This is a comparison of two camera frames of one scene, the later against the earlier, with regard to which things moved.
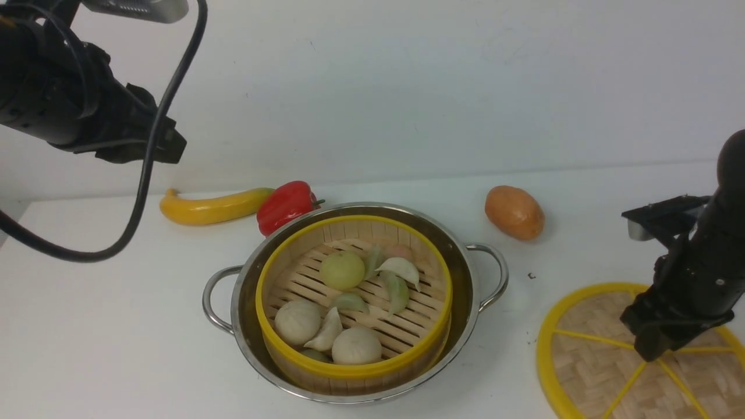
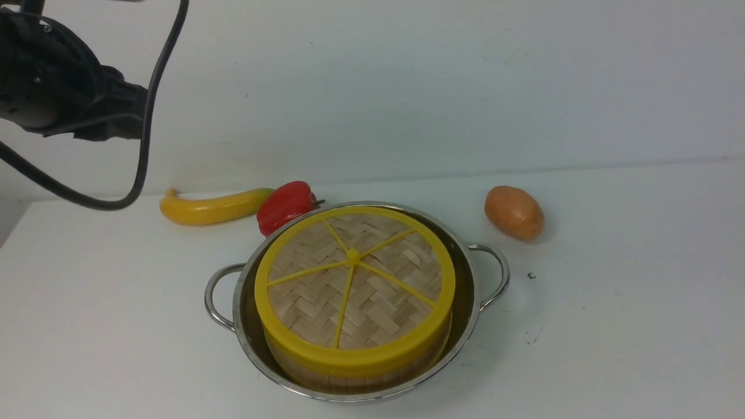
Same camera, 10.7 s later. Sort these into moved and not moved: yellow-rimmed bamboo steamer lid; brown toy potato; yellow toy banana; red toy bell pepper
Moved: yellow-rimmed bamboo steamer lid
Not moved: brown toy potato; red toy bell pepper; yellow toy banana
